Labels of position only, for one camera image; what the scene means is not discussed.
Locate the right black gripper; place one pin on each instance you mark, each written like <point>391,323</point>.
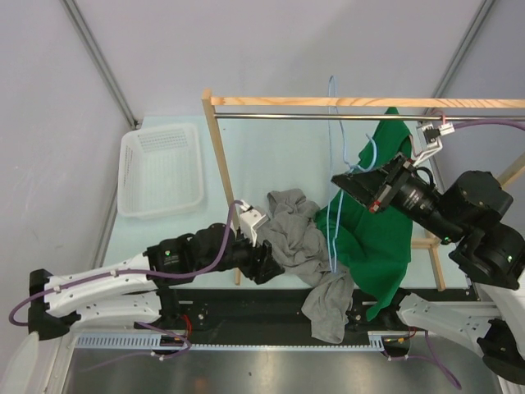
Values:
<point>365,185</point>

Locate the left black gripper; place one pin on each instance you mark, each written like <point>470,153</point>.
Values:
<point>261,266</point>

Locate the blue wire hanger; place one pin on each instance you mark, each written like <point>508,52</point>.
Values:
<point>331,172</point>

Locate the grey t shirt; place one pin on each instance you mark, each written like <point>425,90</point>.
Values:
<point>300,247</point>

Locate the green t shirt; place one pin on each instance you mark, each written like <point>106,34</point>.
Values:
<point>374,247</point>

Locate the pink wire hanger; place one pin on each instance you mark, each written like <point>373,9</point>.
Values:
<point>442,117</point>

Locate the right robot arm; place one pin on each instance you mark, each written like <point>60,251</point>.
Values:
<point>498,341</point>

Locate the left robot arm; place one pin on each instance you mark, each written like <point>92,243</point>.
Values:
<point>141,289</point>

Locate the wooden clothes rack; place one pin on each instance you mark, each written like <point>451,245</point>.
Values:
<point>223,172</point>

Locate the white plastic basket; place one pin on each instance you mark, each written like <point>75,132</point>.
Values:
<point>160,172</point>

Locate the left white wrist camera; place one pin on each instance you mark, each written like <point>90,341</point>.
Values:
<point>251,219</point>

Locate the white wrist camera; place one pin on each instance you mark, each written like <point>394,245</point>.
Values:
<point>431,140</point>
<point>251,219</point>

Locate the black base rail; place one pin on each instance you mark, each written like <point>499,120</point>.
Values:
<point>264,317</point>

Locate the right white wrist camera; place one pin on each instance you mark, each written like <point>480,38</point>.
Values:
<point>431,140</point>

